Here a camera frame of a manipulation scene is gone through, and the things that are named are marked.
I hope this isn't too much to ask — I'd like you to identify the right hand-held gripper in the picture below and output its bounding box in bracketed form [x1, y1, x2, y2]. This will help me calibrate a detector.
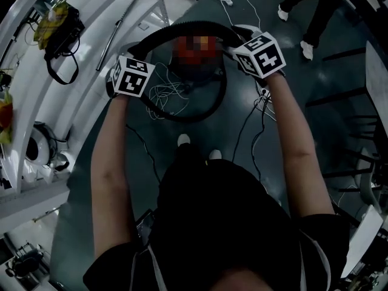
[231, 24, 287, 79]

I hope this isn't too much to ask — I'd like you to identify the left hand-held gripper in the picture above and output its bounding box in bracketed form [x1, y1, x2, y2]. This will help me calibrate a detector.
[105, 55, 156, 99]

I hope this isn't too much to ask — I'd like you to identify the red and black vacuum cleaner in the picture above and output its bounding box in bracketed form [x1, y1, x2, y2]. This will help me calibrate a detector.
[168, 35, 226, 95]

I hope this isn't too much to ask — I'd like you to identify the black corrugated vacuum hose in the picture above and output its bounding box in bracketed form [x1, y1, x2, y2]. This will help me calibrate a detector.
[127, 19, 245, 123]

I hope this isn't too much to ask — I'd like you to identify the person's left forearm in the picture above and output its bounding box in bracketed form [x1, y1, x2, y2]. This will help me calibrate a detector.
[90, 92, 138, 262]

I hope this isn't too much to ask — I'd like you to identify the black shoulder bag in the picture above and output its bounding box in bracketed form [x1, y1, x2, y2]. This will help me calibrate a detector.
[44, 5, 85, 85]

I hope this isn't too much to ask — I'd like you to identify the person's right forearm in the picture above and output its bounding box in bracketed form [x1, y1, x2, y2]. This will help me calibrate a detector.
[266, 69, 336, 218]

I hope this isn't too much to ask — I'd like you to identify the metal vacuum wand tube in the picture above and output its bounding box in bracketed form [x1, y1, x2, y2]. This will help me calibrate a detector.
[95, 0, 147, 72]

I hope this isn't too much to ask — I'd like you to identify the white curved shelf unit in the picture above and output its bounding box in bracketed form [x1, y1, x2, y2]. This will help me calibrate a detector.
[0, 0, 170, 291]

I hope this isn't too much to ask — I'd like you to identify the yellow green plastic bag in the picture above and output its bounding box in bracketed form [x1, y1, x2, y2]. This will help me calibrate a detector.
[33, 0, 70, 50]

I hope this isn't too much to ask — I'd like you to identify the white round helmet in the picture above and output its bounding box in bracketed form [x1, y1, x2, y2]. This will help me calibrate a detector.
[25, 121, 58, 166]

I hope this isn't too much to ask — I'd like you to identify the grey table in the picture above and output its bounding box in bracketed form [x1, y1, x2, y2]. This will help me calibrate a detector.
[364, 40, 388, 127]

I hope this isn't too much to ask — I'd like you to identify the person's black clothing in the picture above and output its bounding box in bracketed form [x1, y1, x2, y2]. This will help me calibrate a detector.
[82, 142, 350, 291]

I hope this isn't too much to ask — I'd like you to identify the white tangled cable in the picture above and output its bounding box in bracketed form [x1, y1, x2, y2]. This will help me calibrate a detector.
[145, 61, 190, 121]

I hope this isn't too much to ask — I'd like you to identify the black floor cable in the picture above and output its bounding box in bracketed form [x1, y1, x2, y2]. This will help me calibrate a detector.
[231, 86, 277, 182]

